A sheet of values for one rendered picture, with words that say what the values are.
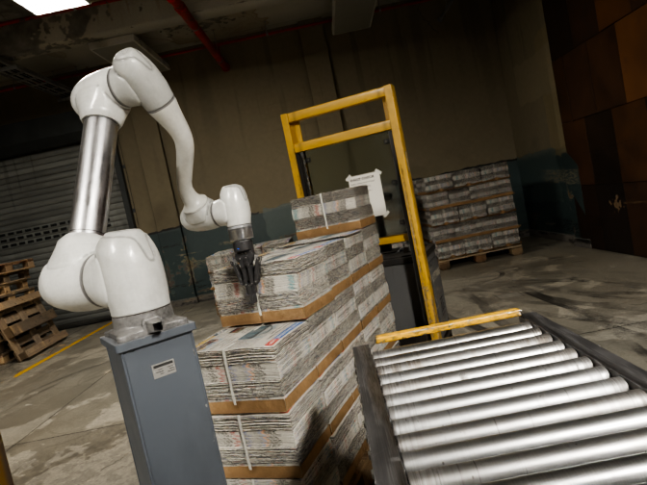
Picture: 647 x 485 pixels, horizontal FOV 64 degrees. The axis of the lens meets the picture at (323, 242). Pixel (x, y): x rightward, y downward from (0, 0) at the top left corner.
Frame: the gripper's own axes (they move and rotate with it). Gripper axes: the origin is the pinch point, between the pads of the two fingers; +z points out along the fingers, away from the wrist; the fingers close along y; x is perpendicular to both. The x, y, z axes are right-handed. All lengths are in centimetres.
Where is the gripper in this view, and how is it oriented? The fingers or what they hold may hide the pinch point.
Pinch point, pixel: (252, 293)
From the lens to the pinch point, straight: 195.8
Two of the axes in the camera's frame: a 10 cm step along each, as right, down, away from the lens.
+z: 1.9, 9.8, 0.3
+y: -9.1, 1.6, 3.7
